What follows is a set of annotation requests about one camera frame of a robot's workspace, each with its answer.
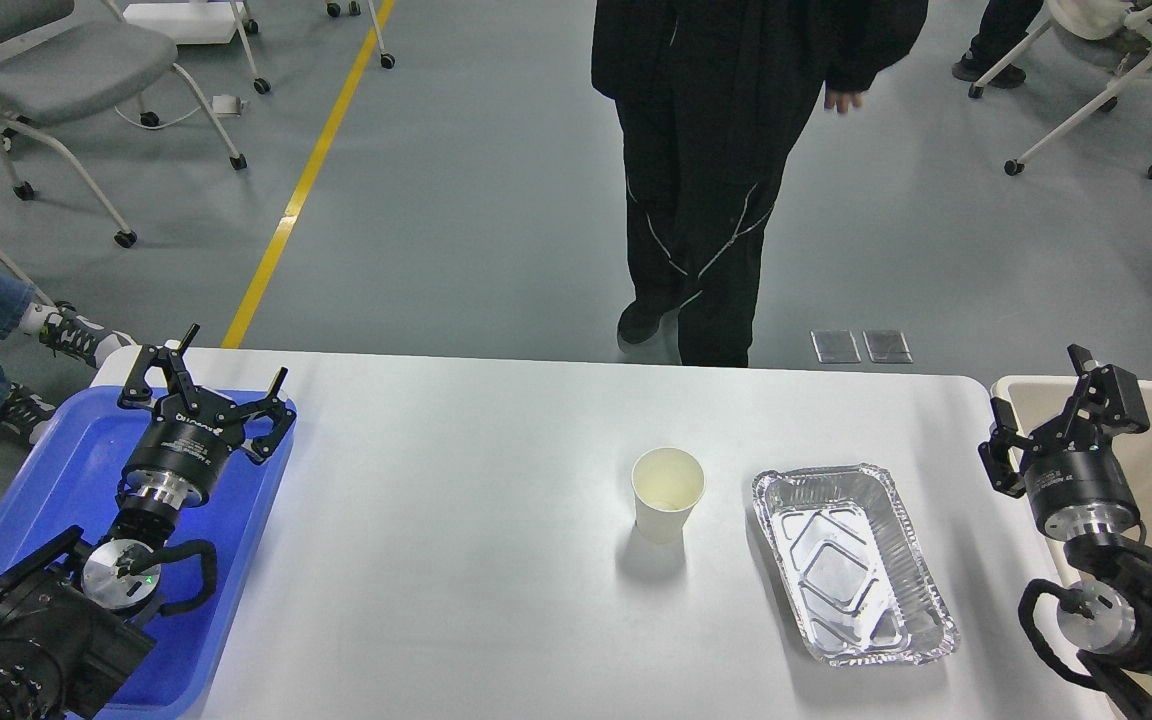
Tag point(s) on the right metal floor plate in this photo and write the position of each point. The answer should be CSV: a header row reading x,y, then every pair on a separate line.
x,y
888,347

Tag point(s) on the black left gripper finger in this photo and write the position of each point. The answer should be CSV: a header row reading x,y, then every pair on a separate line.
x,y
170,361
271,406

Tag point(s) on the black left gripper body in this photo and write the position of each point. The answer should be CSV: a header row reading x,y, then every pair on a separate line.
x,y
187,444

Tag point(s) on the grey office chair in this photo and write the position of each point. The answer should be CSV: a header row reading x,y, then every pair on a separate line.
x,y
1114,36
84,70

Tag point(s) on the metal floor plate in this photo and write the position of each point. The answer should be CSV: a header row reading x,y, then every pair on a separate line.
x,y
888,347
835,347

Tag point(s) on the grey office chair right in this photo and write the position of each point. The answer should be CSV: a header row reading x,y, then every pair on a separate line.
x,y
1114,36

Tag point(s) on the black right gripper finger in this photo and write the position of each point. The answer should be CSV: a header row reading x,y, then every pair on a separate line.
x,y
995,453
1106,403

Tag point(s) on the white power adapter on floor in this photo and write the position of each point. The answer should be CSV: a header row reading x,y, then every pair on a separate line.
x,y
226,105

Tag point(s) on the aluminium foil tray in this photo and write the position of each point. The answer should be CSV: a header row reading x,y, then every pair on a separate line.
x,y
851,566

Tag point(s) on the black shoe far person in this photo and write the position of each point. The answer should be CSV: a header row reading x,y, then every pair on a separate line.
x,y
1004,24

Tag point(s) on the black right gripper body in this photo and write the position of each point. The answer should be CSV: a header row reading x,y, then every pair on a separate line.
x,y
1076,490

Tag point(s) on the left metal floor plate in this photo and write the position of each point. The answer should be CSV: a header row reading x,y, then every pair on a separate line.
x,y
835,347

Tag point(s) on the white paper cup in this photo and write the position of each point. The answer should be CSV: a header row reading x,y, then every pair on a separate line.
x,y
667,483

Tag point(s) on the grey office chair left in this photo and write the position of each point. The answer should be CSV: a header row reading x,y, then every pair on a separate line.
x,y
84,70

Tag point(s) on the person in black clothes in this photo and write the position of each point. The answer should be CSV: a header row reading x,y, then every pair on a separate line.
x,y
711,96

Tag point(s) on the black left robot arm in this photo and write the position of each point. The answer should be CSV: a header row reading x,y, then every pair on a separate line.
x,y
125,539

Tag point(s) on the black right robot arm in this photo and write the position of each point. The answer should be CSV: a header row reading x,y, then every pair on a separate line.
x,y
1096,633

